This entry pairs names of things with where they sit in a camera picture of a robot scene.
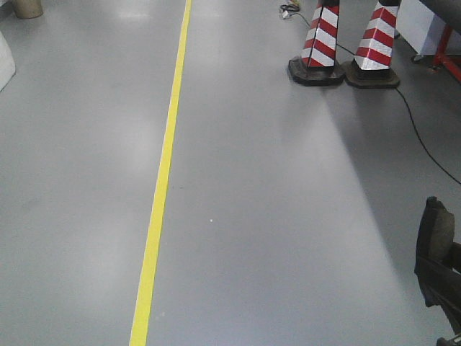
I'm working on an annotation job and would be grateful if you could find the grey brake pad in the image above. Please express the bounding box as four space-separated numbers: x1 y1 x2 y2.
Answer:
416 196 455 263

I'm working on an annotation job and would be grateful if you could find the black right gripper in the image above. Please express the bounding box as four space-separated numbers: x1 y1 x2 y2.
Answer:
413 196 461 346

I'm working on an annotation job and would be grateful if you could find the black floor cable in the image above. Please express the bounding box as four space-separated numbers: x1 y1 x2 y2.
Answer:
279 3 461 185

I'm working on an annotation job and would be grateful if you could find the white wheeled panel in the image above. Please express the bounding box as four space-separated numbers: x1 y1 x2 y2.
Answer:
397 0 445 64

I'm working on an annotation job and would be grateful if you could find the black conveyor belt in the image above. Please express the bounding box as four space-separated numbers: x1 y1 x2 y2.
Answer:
421 0 461 32

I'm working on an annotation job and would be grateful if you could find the red-white traffic cone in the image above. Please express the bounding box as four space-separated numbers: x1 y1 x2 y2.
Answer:
288 1 344 86
342 1 401 89

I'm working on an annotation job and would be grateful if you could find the gold cylindrical bin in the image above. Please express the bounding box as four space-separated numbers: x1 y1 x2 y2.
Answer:
12 0 44 19

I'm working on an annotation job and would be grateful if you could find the small floor debris bundle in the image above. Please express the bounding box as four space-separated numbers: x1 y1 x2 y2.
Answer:
279 0 301 19

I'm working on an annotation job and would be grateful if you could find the right red-white traffic cone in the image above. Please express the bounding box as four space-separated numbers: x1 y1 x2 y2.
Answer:
342 1 401 89

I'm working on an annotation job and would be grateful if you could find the left red-white traffic cone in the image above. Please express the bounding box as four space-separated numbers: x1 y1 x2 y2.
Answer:
288 1 344 86

